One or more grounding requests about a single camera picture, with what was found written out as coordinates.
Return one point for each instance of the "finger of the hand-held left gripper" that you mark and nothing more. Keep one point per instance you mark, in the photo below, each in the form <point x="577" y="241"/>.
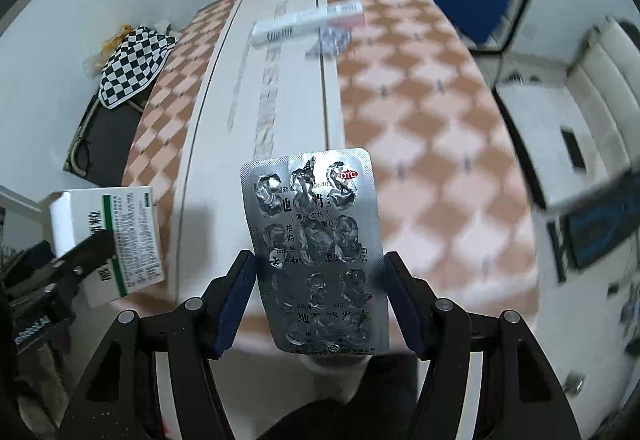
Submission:
<point x="92" y="255"/>

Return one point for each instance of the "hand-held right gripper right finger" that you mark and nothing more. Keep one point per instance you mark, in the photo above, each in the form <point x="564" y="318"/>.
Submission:
<point x="402" y="305"/>

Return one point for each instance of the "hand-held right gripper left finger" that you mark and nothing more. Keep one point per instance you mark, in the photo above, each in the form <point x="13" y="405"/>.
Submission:
<point x="235" y="305"/>

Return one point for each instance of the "green and white medicine box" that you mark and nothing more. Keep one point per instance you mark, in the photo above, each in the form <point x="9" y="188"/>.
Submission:
<point x="130" y="235"/>

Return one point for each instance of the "silver blister pack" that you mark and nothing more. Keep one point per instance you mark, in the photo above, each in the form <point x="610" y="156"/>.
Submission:
<point x="312" y="245"/>
<point x="332" y="41"/>

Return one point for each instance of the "person's dark pants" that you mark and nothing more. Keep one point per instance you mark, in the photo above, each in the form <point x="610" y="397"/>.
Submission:
<point x="340" y="405"/>

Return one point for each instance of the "dark folding bed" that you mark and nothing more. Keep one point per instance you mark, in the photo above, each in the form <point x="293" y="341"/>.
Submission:
<point x="107" y="138"/>

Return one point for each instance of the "orange checkered tablecloth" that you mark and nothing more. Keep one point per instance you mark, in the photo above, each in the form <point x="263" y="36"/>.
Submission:
<point x="425" y="120"/>

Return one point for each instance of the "black white checkered cloth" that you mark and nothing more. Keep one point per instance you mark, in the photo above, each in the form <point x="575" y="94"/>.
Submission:
<point x="132" y="65"/>

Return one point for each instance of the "clear plastic bag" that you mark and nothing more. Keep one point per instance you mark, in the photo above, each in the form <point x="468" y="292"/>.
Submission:
<point x="95" y="60"/>

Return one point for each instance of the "black blue floor mat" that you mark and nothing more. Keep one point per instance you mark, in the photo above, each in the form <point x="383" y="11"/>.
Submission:
<point x="595" y="225"/>

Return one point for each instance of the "yellow object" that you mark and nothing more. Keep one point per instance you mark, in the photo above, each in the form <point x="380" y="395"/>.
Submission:
<point x="120" y="34"/>

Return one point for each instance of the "black phone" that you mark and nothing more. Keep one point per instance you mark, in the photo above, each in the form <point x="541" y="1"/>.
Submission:
<point x="572" y="148"/>

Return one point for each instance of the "crumpled silver blister pack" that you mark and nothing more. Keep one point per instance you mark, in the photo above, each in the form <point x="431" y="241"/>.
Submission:
<point x="332" y="41"/>

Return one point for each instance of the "long white pink box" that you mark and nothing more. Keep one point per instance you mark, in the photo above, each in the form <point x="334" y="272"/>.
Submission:
<point x="310" y="23"/>

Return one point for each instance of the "beige wall panel box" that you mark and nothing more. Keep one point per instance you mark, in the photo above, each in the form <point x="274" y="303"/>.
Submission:
<point x="12" y="3"/>

